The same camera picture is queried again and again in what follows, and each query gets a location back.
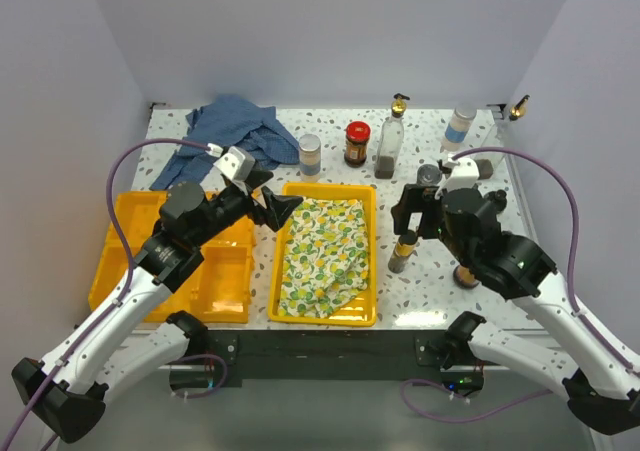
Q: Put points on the dark bottle gold band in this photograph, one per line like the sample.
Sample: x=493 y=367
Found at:
x=402 y=250

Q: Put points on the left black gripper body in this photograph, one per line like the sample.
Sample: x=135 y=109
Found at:
x=232 y=204

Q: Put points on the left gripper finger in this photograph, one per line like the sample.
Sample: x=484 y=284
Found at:
x=258 y=177
x=278 y=208

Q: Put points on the grey cap salt grinder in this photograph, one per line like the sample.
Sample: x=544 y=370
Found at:
x=428 y=175

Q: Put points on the lemon print cloth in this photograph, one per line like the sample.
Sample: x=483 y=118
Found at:
x=326 y=258

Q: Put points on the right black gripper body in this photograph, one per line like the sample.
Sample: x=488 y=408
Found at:
x=421 y=198

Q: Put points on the corner glass bottle gold pourer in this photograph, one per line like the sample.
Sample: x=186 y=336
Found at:
x=488 y=161

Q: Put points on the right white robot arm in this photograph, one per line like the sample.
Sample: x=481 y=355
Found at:
x=598 y=390

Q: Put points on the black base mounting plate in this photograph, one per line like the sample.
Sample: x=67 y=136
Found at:
x=234 y=356

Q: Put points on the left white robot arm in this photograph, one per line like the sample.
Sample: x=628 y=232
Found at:
x=70 y=387

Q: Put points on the red cap soy bottle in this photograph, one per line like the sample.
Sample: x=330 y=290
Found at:
x=464 y=278

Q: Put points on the blue label spice jar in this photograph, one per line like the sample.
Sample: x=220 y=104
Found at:
x=310 y=157

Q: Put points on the yellow compartment organizer tray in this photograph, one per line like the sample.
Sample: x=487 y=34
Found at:
x=217 y=292

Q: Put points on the glass oil bottle gold pourer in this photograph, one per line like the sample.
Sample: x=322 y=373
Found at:
x=391 y=139

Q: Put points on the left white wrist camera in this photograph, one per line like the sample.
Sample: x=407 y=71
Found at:
x=235 y=164

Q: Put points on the blue checkered shirt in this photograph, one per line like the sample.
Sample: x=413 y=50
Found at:
x=229 y=121

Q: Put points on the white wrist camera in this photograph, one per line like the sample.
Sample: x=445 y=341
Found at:
x=235 y=164
x=457 y=174

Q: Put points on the red lid sauce jar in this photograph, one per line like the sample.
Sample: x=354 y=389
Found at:
x=357 y=139

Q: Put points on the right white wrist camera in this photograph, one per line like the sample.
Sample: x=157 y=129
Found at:
x=457 y=174

